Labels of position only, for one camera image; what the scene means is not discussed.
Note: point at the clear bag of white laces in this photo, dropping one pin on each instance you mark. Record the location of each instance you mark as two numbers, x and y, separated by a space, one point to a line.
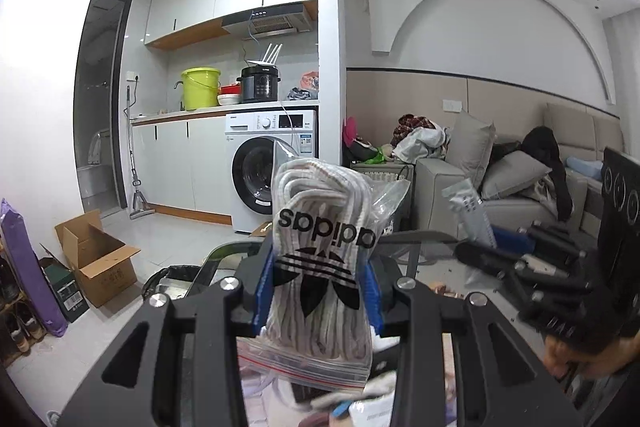
320 267

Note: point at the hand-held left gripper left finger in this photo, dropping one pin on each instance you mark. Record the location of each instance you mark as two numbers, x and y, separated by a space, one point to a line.
264 289

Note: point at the light blue pillow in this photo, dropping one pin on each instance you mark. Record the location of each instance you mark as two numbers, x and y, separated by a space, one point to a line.
585 168

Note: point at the open cardboard box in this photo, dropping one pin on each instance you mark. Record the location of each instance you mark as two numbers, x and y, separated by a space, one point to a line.
102 267

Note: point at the pile of clothes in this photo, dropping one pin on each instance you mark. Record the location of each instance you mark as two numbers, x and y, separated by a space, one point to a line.
420 137

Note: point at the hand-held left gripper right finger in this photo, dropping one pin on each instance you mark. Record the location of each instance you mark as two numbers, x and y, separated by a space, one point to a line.
373 297

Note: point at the red bowl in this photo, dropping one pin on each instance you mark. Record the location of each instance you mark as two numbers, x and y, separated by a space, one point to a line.
231 89

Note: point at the purple bag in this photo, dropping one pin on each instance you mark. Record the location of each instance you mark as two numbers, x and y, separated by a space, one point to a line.
25 267

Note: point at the grey sofa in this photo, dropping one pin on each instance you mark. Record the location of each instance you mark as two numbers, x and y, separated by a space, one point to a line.
445 202

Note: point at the dark green box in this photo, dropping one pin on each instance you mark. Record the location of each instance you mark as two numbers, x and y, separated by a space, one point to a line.
67 292

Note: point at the small clear plastic packet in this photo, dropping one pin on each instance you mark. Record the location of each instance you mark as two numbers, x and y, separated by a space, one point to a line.
470 212

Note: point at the white washing machine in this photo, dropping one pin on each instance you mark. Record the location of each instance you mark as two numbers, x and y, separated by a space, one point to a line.
272 167

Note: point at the person's right hand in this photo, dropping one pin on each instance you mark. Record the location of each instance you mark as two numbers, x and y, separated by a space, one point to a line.
562 357

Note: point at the mop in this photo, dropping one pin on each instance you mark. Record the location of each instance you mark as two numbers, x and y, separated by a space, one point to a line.
134 177

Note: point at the green plastic bucket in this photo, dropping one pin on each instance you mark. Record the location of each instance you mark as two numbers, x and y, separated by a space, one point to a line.
200 89

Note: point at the white router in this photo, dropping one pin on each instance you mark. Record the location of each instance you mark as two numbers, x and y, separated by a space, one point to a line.
265 57

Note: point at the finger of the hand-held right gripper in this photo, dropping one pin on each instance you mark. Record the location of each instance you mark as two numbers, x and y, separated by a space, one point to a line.
487 259
512 239

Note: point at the white lower cabinets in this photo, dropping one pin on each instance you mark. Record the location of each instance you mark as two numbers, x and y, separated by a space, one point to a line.
180 162

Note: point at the laundry basket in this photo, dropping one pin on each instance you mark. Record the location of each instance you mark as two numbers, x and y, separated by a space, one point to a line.
385 172

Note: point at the dark doorway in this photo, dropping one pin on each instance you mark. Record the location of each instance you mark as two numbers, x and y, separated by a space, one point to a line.
100 107

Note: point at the bin with black bag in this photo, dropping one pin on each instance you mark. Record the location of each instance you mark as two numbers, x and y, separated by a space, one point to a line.
172 279

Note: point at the white wall socket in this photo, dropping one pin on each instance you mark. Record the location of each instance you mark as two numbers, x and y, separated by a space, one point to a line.
452 106

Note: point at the grey pillow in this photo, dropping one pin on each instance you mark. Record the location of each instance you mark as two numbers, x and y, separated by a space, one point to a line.
470 147
515 174

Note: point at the black jacket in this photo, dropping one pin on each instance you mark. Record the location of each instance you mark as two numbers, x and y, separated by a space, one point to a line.
547 152

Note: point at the pink plastic bag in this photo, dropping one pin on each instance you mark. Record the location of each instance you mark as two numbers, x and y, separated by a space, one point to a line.
310 81

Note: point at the range hood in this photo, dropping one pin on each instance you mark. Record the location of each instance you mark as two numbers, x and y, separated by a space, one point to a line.
270 21

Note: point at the shoes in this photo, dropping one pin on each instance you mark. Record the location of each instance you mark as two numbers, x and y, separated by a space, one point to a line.
22 332

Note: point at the black pressure cooker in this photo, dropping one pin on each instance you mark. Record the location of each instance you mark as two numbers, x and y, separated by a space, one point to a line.
259 84

